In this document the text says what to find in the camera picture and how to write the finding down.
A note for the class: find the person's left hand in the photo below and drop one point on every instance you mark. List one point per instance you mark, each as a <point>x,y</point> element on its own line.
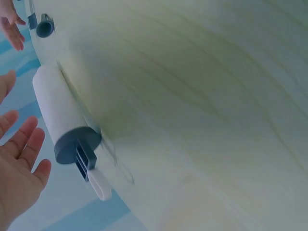
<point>18,183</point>

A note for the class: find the person's left thumb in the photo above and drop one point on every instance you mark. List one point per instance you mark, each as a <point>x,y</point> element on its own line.
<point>6,83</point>

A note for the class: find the dark blue square piece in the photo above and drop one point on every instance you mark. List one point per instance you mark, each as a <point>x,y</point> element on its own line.
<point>32,21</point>

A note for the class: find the person's right fingers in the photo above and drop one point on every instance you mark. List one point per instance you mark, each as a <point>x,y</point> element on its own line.
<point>15,36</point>

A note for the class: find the person's right hand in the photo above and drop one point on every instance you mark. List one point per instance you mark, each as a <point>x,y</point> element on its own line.
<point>7,12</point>

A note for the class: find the white bottle with dark lid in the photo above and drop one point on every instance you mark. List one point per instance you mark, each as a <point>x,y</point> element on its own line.
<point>57,103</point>

